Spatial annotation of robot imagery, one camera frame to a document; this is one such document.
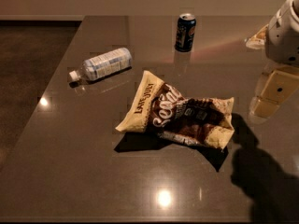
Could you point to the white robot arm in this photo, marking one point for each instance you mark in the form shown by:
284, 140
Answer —
279, 79

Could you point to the crumpled chip bag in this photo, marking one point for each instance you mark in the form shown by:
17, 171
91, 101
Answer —
161, 109

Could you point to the dark blue soda can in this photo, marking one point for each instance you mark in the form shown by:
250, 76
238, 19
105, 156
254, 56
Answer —
185, 32

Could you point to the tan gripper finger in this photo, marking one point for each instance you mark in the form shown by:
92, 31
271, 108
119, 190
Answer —
272, 91
257, 41

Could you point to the clear plastic water bottle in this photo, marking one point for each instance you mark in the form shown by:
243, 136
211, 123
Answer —
102, 65

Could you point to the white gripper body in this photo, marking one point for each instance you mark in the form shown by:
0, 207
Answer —
282, 39

